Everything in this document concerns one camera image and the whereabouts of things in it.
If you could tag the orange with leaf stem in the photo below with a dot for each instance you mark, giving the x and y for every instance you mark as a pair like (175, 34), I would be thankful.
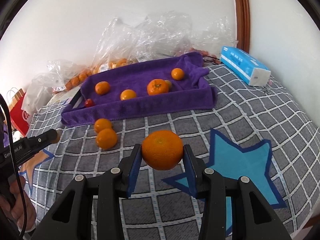
(157, 86)

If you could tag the small red apple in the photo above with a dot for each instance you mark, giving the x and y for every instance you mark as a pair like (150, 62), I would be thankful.
(89, 103)

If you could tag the small yellow-green fruit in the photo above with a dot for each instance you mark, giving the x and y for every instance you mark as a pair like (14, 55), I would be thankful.
(168, 82)

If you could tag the grey checked tablecloth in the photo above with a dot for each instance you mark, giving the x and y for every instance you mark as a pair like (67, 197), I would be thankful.
(160, 207)

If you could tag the purple towel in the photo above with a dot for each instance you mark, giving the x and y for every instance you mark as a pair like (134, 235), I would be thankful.
(193, 92)

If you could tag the clear bag of oranges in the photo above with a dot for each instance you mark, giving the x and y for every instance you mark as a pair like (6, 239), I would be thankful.
(65, 75)

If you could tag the clear bag of grapes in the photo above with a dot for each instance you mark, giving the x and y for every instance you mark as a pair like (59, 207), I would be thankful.
(172, 34)

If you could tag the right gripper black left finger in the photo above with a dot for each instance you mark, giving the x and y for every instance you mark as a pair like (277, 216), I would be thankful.
(92, 199)

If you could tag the black tray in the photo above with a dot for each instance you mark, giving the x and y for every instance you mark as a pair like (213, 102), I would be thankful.
(76, 100)

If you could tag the person's left hand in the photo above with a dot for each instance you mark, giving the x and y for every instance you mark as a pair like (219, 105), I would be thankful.
(17, 212)

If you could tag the orange mandarin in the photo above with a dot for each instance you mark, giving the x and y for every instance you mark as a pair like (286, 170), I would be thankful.
(106, 139)

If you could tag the small orange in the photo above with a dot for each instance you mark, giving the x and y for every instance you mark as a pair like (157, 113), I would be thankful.
(102, 124)

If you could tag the smooth orange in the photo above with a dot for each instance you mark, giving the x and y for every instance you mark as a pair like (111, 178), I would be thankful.
(128, 94)

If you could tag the red paper shopping bag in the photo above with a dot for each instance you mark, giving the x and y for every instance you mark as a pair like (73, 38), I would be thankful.
(19, 117)

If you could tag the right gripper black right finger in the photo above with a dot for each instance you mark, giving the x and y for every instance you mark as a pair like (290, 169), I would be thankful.
(252, 215)

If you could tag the large dimpled orange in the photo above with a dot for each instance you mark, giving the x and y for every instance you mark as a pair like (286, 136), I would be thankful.
(102, 88)

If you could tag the clear bag of tangerines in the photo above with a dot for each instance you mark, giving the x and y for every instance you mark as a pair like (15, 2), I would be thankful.
(119, 41)

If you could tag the blue tissue pack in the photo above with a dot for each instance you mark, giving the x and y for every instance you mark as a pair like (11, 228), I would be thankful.
(249, 69)

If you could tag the brown wooden door frame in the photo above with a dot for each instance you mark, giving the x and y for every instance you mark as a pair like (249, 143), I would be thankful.
(243, 24)

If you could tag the round orange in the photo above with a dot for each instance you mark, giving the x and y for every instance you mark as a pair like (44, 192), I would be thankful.
(162, 150)

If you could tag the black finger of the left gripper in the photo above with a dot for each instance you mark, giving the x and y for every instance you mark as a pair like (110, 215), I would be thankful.
(43, 140)

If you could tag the white plastic bag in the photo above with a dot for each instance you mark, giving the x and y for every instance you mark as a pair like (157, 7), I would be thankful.
(40, 91)

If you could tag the small tangerine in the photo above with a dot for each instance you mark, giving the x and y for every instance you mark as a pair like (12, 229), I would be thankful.
(177, 74)

